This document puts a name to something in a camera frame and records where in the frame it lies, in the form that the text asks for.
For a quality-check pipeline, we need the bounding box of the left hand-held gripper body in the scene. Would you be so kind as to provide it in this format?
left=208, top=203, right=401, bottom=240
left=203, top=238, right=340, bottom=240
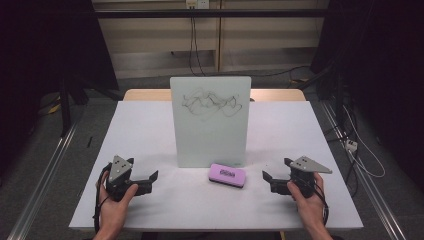
left=105, top=155, right=136, bottom=203

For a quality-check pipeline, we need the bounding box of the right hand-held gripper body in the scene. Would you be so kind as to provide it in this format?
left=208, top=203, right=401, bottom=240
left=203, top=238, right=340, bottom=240
left=289, top=155, right=333, bottom=198

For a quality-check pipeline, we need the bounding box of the purple board eraser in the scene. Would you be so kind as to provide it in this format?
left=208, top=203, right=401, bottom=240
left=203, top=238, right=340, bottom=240
left=208, top=162, right=247, bottom=189

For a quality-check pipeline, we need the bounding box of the pale green whiteboard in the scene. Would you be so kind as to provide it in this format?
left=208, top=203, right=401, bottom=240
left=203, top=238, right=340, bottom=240
left=169, top=76, right=252, bottom=169

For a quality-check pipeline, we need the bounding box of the person's right hand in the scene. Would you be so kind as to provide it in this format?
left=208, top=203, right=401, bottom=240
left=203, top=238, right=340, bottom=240
left=286, top=173, right=328, bottom=229

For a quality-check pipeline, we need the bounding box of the person's left hand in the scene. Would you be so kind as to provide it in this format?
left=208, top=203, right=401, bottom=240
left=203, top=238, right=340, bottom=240
left=98, top=171, right=139, bottom=231

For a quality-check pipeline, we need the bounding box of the white table cover sheet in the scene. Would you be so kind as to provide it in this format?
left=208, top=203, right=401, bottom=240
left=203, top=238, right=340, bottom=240
left=68, top=100, right=364, bottom=232

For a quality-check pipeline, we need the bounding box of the white power strip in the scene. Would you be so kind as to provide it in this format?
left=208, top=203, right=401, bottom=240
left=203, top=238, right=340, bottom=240
left=344, top=139, right=359, bottom=154

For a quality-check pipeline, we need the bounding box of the wooden table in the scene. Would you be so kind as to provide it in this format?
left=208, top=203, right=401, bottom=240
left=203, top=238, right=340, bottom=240
left=123, top=88, right=307, bottom=102

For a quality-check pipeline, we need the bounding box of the black metal stand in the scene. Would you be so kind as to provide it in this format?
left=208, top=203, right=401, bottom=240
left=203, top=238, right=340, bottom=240
left=59, top=77, right=123, bottom=138

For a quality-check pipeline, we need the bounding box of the dark curtain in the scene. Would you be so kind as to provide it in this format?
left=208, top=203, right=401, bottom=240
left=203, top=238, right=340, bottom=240
left=311, top=0, right=424, bottom=191
left=0, top=0, right=119, bottom=174

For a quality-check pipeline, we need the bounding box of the black horizontal bar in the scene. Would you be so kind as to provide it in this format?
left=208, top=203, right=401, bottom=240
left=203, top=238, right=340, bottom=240
left=94, top=8, right=329, bottom=19

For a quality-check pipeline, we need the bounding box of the right hand-held gripper cable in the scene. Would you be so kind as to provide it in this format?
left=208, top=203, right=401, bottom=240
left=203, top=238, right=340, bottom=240
left=309, top=179, right=330, bottom=228

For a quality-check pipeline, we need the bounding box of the hand-held gripper cable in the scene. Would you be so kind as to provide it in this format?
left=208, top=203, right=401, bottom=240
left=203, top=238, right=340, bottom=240
left=309, top=179, right=330, bottom=228
left=92, top=163, right=113, bottom=234

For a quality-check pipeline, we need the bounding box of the left hand-held gripper cable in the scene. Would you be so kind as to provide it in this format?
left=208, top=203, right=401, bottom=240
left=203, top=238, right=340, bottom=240
left=92, top=163, right=113, bottom=234

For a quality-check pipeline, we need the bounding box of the metal floor rail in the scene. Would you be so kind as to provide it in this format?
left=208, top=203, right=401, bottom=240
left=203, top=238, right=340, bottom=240
left=319, top=101, right=406, bottom=240
left=7, top=123, right=81, bottom=240

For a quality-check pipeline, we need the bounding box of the white cable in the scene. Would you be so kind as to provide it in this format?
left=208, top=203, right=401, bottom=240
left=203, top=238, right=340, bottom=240
left=343, top=105, right=386, bottom=179

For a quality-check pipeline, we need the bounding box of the black hanging cable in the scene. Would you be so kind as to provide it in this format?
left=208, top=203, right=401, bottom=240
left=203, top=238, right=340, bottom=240
left=188, top=8, right=207, bottom=78

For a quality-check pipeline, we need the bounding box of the wooden vertical post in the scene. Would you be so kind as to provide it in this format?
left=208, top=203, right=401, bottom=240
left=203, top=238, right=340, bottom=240
left=214, top=0, right=224, bottom=73

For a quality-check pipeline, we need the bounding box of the white wall socket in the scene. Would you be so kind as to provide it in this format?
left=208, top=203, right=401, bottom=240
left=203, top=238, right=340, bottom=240
left=185, top=0, right=210, bottom=10

